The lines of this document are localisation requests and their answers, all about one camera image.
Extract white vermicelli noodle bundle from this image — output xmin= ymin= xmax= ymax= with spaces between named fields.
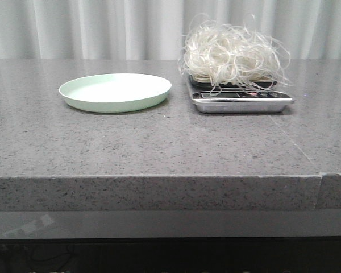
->
xmin=178 ymin=14 xmax=292 ymax=93

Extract silver digital kitchen scale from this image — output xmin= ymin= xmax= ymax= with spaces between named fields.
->
xmin=185 ymin=75 xmax=294 ymax=113

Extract pale green round plate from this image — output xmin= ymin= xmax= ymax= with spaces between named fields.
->
xmin=59 ymin=73 xmax=172 ymax=113

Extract white pleated curtain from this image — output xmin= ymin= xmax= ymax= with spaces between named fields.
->
xmin=0 ymin=1 xmax=341 ymax=60

